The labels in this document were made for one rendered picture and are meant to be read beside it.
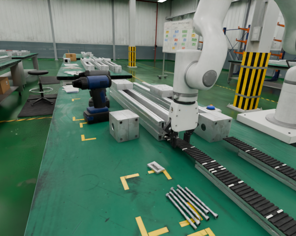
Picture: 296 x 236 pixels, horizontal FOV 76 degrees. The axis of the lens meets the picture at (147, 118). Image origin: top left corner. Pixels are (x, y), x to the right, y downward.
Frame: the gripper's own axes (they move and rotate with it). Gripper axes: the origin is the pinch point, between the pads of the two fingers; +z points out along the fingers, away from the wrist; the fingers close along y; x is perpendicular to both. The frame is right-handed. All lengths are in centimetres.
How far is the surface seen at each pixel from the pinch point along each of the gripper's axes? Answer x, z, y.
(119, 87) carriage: 65, -7, -4
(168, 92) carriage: 40.1, -8.2, 17.5
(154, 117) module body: 12.2, -5.2, -4.8
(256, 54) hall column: 187, -25, 280
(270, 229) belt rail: -36.6, 2.0, -2.0
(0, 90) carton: 367, 52, -141
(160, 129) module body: 8.1, -1.9, -4.0
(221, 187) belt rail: -23.0, 2.1, -2.0
